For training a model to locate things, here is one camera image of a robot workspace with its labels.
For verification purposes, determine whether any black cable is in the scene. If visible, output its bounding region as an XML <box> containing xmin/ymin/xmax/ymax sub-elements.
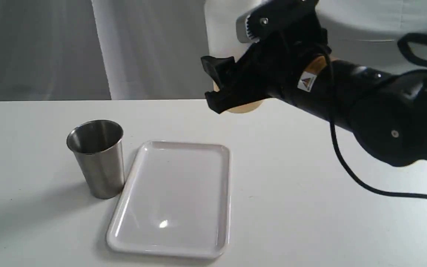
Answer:
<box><xmin>310</xmin><ymin>33</ymin><xmax>427</xmax><ymax>204</ymax></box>

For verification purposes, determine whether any plastic squeeze bottle with oil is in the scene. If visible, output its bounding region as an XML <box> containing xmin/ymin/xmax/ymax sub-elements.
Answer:
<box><xmin>204</xmin><ymin>0</ymin><xmax>263</xmax><ymax>60</ymax></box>

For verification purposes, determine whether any white rectangular plastic tray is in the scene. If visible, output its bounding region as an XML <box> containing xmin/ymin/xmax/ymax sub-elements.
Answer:
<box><xmin>106</xmin><ymin>141</ymin><xmax>232</xmax><ymax>260</ymax></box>

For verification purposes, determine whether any stainless steel cup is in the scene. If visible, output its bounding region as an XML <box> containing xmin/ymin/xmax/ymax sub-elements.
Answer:
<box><xmin>66</xmin><ymin>119</ymin><xmax>125</xmax><ymax>200</ymax></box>

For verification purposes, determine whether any grey backdrop cloth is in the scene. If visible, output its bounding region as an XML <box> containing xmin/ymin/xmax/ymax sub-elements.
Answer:
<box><xmin>0</xmin><ymin>0</ymin><xmax>427</xmax><ymax>101</ymax></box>

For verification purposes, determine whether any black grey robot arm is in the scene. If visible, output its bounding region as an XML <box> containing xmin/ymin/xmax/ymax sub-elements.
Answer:
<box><xmin>201</xmin><ymin>33</ymin><xmax>427</xmax><ymax>167</ymax></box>

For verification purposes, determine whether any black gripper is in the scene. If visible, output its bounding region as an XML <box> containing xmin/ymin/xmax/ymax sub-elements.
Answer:
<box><xmin>201</xmin><ymin>35</ymin><xmax>331</xmax><ymax>114</ymax></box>

